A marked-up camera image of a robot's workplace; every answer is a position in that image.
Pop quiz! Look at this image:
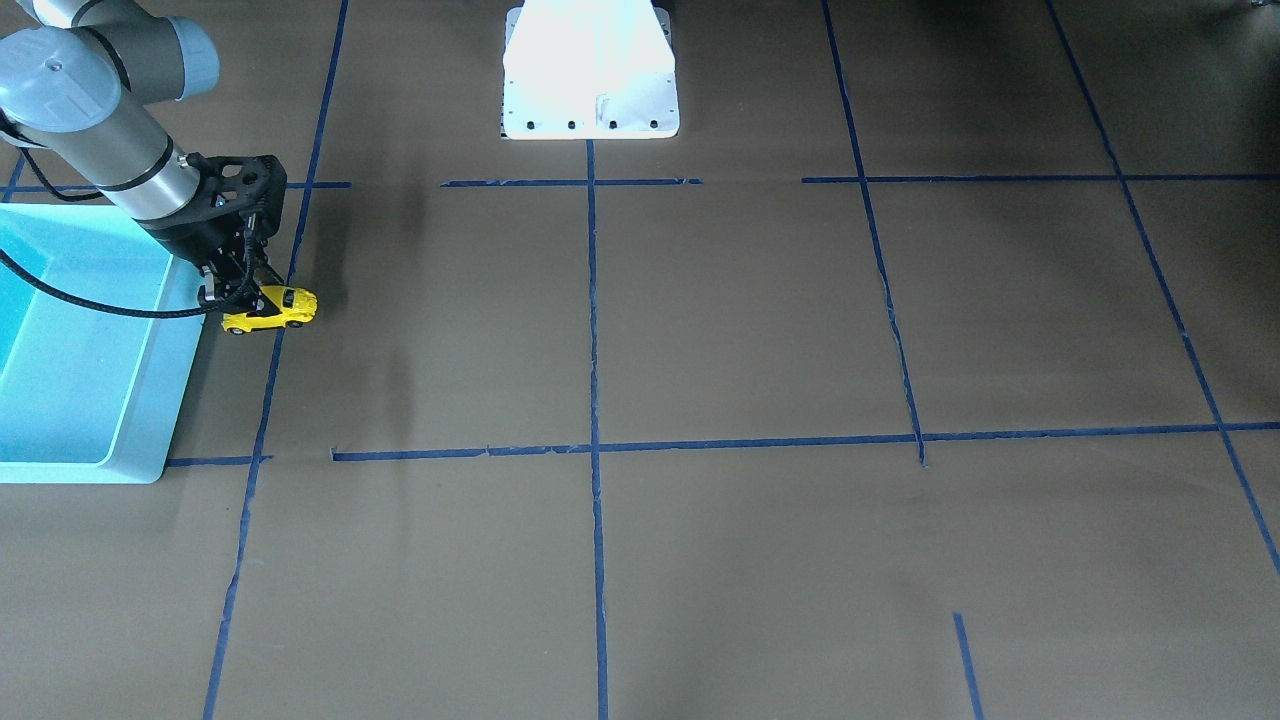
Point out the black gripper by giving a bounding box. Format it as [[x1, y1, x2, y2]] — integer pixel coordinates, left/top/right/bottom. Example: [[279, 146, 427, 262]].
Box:
[[145, 205, 285, 311]]

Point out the yellow beetle toy car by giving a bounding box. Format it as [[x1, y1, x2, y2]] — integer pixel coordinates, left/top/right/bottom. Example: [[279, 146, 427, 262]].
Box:
[[221, 284, 319, 334]]

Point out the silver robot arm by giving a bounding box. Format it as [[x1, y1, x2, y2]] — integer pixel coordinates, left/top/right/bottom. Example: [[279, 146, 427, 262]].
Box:
[[1, 1, 287, 315]]

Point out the teal plastic bin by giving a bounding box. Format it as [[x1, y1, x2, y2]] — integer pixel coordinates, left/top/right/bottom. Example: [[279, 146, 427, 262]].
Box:
[[1, 204, 204, 484]]

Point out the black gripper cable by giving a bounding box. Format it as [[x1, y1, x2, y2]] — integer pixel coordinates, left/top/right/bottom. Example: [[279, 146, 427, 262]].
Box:
[[0, 120, 266, 322]]

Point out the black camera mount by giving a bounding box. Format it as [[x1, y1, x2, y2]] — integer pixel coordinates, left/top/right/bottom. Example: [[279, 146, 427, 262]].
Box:
[[186, 152, 288, 243]]

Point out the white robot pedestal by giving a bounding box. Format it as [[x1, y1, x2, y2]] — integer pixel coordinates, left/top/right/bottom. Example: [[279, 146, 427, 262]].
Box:
[[500, 1, 681, 141]]

